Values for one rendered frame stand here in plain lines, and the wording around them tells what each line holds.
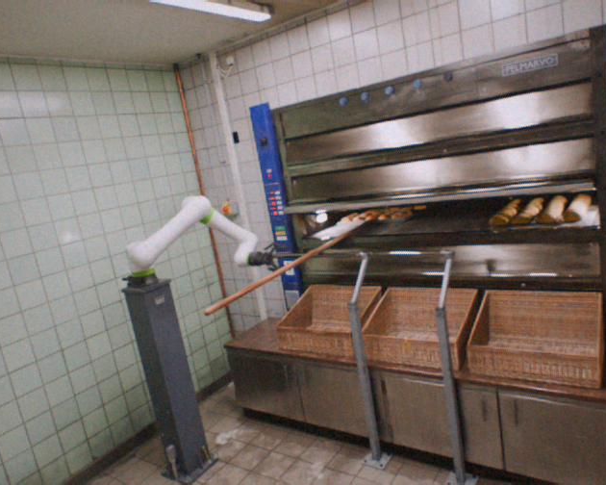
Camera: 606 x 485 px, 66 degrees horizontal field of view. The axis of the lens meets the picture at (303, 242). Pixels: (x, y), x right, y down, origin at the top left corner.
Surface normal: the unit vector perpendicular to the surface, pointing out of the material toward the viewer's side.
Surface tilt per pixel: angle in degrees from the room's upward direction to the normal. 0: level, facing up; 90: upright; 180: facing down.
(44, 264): 90
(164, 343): 90
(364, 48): 90
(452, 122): 70
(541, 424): 90
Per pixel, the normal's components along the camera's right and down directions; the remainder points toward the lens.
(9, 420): 0.81, -0.03
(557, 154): -0.59, -0.10
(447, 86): -0.56, 0.25
